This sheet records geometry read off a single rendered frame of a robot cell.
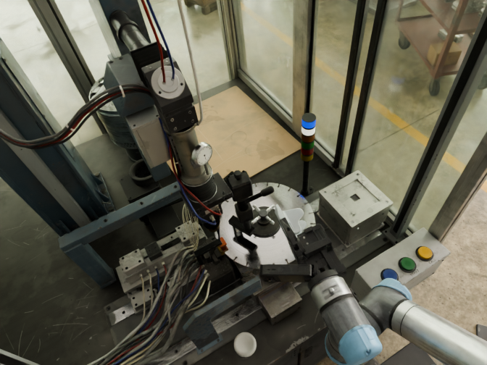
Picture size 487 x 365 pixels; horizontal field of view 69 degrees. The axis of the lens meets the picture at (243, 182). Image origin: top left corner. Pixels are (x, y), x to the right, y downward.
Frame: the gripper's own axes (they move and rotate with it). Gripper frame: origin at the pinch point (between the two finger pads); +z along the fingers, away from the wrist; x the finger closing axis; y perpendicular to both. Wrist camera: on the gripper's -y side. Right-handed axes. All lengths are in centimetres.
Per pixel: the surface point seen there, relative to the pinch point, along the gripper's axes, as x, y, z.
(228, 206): -24.7, -11.7, 26.0
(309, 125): -11.0, 23.2, 31.3
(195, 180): 13.5, -13.9, 9.5
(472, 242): -140, 102, 10
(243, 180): 4.7, -4.0, 10.3
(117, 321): -35, -62, 10
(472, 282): -137, 86, -9
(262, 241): -25.6, -6.3, 8.6
